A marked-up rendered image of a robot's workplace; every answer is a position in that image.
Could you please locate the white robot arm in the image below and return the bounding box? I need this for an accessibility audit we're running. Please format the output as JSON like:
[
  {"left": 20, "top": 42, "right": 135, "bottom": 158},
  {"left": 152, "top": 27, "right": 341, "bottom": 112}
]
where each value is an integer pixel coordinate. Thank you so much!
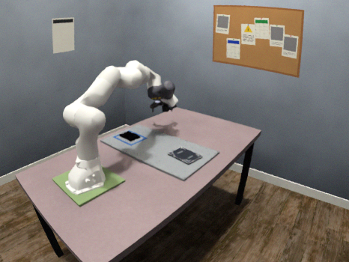
[{"left": 63, "top": 61, "right": 178, "bottom": 195}]

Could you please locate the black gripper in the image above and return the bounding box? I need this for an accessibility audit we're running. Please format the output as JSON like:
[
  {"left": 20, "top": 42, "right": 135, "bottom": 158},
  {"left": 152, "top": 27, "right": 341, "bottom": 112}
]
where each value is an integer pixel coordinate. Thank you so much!
[{"left": 150, "top": 100, "right": 177, "bottom": 112}]

